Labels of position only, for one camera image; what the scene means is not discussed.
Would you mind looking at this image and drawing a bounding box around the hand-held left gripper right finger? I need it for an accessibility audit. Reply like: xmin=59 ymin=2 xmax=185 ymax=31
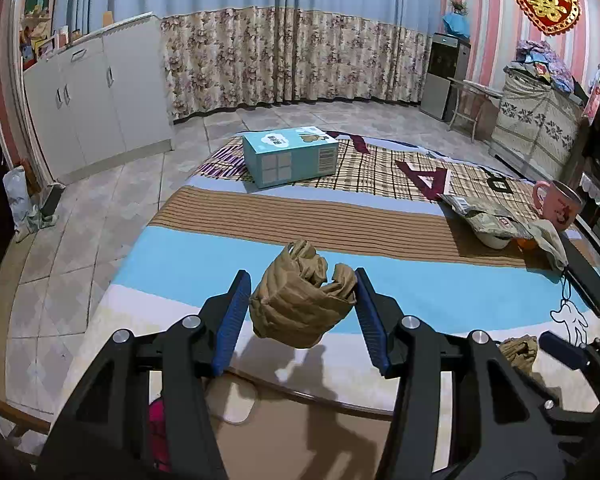
xmin=352 ymin=267 xmax=571 ymax=480

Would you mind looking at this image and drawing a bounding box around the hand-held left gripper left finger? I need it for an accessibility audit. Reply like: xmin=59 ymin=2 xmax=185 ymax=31
xmin=34 ymin=269 xmax=253 ymax=480

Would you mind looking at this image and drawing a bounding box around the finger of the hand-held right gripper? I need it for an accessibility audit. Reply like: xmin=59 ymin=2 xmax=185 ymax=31
xmin=539 ymin=331 xmax=600 ymax=396
xmin=544 ymin=394 xmax=600 ymax=441

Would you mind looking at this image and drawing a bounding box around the black zip case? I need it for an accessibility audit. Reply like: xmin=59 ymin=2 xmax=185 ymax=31
xmin=560 ymin=240 xmax=600 ymax=317

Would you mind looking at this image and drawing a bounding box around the grey glove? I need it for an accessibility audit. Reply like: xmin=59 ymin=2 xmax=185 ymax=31
xmin=527 ymin=219 xmax=571 ymax=273

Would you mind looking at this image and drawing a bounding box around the pink mug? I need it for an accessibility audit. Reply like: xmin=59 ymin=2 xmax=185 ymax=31
xmin=532 ymin=179 xmax=584 ymax=232

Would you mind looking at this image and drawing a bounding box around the brown snack wrapper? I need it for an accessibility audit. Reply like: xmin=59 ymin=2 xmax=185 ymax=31
xmin=440 ymin=192 xmax=531 ymax=241

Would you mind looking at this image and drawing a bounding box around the teal tissue box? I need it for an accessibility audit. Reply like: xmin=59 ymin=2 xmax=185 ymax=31
xmin=242 ymin=126 xmax=340 ymax=190

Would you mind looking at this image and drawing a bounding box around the small black stand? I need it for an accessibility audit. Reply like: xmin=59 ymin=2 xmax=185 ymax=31
xmin=39 ymin=182 xmax=67 ymax=217

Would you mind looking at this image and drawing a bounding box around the patterned cloth covered machine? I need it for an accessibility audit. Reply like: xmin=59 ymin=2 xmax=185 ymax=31
xmin=489 ymin=67 xmax=586 ymax=181

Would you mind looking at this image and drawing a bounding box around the silver water dispenser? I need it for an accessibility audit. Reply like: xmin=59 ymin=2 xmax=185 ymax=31
xmin=420 ymin=32 xmax=472 ymax=121

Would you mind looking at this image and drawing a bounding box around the white plastic bag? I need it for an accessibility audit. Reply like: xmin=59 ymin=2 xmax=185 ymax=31
xmin=2 ymin=166 xmax=46 ymax=242

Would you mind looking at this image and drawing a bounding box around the small metal side table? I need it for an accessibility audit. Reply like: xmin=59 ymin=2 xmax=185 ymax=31
xmin=447 ymin=79 xmax=501 ymax=141

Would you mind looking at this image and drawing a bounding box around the white cabinet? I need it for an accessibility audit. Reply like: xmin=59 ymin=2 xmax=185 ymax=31
xmin=22 ymin=12 xmax=176 ymax=186

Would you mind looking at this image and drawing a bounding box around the blue floral curtain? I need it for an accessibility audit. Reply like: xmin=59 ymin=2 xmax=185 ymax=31
xmin=55 ymin=0 xmax=448 ymax=121

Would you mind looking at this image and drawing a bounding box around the pile of folded clothes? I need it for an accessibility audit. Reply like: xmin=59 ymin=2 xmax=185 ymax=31
xmin=502 ymin=40 xmax=588 ymax=93

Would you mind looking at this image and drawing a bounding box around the blue bottle cover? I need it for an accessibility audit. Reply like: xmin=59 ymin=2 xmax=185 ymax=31
xmin=442 ymin=11 xmax=472 ymax=40

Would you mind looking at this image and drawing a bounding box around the red heart wall decoration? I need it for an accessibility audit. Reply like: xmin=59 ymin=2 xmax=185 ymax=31
xmin=511 ymin=0 xmax=581 ymax=37

